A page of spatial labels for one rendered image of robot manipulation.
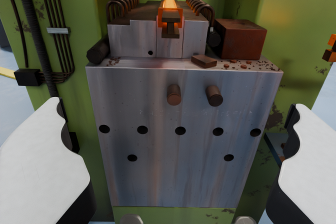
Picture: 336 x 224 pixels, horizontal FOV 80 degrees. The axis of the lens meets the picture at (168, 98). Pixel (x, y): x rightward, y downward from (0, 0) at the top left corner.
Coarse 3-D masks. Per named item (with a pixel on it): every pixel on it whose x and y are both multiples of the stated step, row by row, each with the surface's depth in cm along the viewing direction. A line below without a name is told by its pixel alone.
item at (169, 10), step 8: (168, 0) 58; (160, 8) 37; (168, 8) 37; (176, 8) 37; (160, 16) 38; (168, 16) 30; (176, 16) 31; (160, 24) 39; (168, 24) 30; (176, 24) 37; (168, 32) 31; (176, 32) 32
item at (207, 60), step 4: (192, 56) 41; (196, 56) 41; (200, 56) 41; (204, 56) 41; (192, 60) 41; (196, 60) 40; (200, 60) 39; (204, 60) 39; (208, 60) 39; (212, 60) 39; (216, 60) 39; (200, 64) 39; (204, 64) 38; (208, 64) 39; (212, 64) 39
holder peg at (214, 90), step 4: (208, 88) 39; (212, 88) 39; (216, 88) 39; (208, 92) 38; (212, 92) 37; (216, 92) 37; (208, 96) 38; (212, 96) 37; (216, 96) 37; (220, 96) 37; (208, 100) 37; (212, 100) 37; (216, 100) 37; (220, 100) 37; (212, 104) 38; (216, 104) 38
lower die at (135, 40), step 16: (176, 0) 67; (128, 16) 49; (144, 16) 43; (192, 16) 44; (112, 32) 41; (128, 32) 41; (144, 32) 41; (160, 32) 41; (192, 32) 41; (112, 48) 42; (128, 48) 42; (144, 48) 42; (160, 48) 42; (176, 48) 42; (192, 48) 42
